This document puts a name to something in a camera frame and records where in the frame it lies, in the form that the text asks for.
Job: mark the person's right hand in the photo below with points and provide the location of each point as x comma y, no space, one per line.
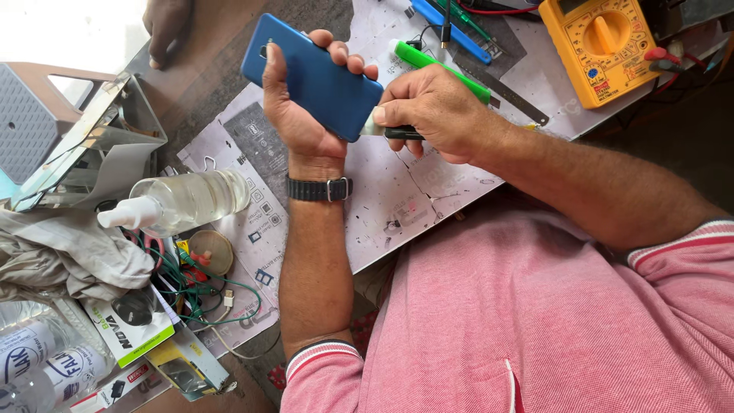
447,114

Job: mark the person's left hand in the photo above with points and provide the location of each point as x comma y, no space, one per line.
298,135

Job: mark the black tool with white tip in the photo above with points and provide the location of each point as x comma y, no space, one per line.
404,133

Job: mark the blue smartphone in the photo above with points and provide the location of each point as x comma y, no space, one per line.
315,80

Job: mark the dark grey printed sheet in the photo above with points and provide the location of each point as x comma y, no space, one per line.
258,137

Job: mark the black wrist watch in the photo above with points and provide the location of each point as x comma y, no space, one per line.
315,189

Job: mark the green toothbrush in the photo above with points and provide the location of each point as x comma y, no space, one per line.
421,58

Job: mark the metal saw blade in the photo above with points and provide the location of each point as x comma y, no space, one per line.
510,96

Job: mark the blue plastic pry tool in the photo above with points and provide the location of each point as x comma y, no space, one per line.
453,31

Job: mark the dark grey mesh sheet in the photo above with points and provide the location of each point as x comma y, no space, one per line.
504,49

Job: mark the white printed work mat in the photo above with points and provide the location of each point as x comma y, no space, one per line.
395,189

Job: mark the green screwdriver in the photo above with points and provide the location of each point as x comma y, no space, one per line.
470,20

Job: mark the clear spray bottle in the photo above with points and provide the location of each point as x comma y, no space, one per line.
183,201

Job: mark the round tan disc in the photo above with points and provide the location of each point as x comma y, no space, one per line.
213,249

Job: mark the red clip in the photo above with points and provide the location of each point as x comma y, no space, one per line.
198,267

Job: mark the yellow multimeter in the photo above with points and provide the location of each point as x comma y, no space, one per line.
602,51

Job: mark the pink scissors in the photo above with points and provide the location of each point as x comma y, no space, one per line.
153,246

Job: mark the shiny metal stand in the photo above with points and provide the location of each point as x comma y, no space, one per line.
97,149

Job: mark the red multimeter lead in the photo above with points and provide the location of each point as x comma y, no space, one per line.
659,54

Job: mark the black multimeter lead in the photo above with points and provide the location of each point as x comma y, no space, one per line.
668,66

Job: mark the pink polo shirt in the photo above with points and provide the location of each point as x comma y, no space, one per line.
545,321

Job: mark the yellow packaged product box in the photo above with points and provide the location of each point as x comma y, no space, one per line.
189,367

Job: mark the beige cloth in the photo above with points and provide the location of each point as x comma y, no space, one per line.
63,252

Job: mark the white and green product box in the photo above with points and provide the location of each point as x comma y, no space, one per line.
129,338

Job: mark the grey perforated plastic stool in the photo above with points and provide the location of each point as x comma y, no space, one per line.
28,120

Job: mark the white and red package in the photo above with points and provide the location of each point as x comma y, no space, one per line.
114,390

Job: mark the plastic water bottle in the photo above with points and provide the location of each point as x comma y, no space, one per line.
63,378
28,350

